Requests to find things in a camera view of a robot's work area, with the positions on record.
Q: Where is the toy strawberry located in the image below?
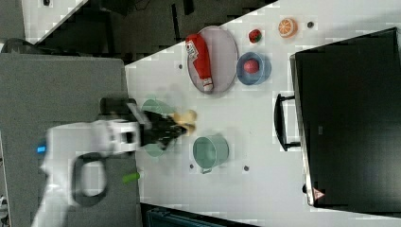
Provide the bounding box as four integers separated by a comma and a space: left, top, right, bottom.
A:
248, 29, 262, 44

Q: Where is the green metal cup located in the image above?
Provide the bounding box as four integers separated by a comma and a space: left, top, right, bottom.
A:
193, 134, 230, 174

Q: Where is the black cylinder post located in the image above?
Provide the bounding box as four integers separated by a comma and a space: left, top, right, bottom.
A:
99, 97, 136, 114

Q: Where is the black toaster oven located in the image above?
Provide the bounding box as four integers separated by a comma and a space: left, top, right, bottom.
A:
274, 27, 401, 218

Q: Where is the blue bowl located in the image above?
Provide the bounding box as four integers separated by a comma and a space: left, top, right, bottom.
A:
236, 52, 271, 85

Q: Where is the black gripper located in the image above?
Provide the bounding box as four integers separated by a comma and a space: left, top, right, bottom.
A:
127, 103, 187, 149

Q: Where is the grey round plate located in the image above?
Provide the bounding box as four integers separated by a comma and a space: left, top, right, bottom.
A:
187, 26, 238, 95

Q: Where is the peeled yellow toy banana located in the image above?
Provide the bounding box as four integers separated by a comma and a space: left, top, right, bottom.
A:
172, 110, 198, 134

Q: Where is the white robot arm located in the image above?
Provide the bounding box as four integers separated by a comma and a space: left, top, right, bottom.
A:
31, 101, 197, 227

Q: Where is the toy orange half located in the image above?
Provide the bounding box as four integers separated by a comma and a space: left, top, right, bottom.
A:
278, 18, 298, 38

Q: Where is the red ketchup bottle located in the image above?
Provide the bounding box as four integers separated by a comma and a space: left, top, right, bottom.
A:
185, 33, 214, 92

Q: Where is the red toy ball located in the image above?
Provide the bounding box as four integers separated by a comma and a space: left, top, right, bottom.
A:
244, 59, 259, 74

